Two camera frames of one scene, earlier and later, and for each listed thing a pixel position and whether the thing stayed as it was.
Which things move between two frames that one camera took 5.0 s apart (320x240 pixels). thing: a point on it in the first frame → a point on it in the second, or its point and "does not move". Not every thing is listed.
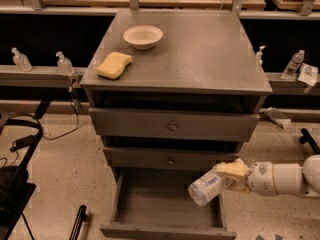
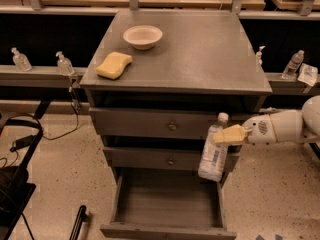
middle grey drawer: [169, 158] does not move
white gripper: [260, 178] → [260, 129]
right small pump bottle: [259, 55] does not move
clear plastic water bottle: [203, 190] → [214, 154]
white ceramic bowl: [143, 37] does not move
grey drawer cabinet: [173, 94] does not move
